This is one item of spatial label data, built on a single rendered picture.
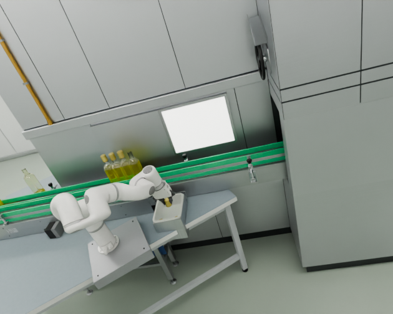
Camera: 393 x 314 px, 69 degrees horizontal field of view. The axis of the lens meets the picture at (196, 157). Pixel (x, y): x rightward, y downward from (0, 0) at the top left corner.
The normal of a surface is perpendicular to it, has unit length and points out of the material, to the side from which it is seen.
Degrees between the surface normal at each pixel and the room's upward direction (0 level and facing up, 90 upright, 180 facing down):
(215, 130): 90
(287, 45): 90
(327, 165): 90
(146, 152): 90
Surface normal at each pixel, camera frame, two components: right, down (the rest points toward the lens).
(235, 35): -0.05, 0.54
